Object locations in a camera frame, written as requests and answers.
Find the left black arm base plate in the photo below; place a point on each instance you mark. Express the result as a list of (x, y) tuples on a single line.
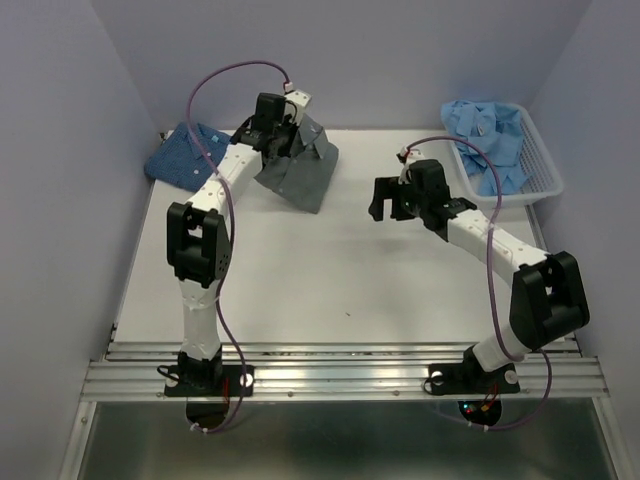
[(232, 382)]

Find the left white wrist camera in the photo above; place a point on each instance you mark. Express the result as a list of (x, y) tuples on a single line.
[(297, 103)]

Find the grey long sleeve shirt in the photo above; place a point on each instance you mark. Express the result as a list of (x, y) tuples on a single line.
[(302, 176)]

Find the white plastic laundry basket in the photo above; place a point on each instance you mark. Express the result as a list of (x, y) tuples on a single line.
[(543, 179)]

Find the blue checked folded shirt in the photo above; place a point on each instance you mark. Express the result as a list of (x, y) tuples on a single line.
[(179, 162)]

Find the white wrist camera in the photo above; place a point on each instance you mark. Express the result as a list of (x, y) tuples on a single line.
[(297, 103), (407, 156)]

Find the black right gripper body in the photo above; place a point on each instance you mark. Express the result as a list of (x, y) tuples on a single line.
[(405, 203)]

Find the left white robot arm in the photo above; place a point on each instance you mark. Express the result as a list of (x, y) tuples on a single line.
[(200, 241)]

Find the light blue shirt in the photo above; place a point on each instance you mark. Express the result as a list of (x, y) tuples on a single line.
[(492, 143)]

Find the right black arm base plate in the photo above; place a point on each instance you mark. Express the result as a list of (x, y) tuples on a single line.
[(467, 377)]

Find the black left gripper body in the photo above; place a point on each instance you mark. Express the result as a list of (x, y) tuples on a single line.
[(285, 133)]

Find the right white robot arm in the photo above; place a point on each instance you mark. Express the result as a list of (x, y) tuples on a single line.
[(548, 299)]

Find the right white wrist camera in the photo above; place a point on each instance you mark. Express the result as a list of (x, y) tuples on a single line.
[(407, 156)]

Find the aluminium front rail frame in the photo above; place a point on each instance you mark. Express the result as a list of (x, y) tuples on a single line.
[(338, 394)]

